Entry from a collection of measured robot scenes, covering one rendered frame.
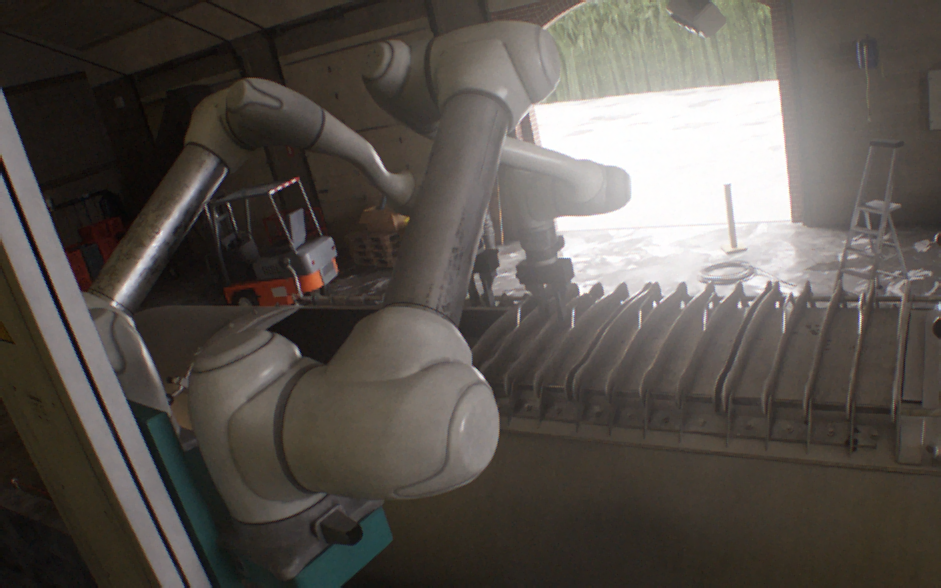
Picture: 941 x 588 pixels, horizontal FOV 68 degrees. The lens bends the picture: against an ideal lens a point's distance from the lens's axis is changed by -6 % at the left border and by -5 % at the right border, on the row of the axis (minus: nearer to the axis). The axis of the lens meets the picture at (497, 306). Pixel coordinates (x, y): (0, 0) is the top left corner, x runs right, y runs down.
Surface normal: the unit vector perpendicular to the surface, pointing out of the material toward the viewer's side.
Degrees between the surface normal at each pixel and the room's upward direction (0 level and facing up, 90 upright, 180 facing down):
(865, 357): 7
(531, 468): 43
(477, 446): 93
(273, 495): 112
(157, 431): 90
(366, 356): 30
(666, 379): 15
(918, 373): 10
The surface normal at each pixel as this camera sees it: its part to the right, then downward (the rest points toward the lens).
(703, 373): -0.32, -0.80
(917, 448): -0.43, -0.59
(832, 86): -0.49, 0.40
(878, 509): -0.49, -0.40
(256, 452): -0.32, 0.30
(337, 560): 0.78, 0.05
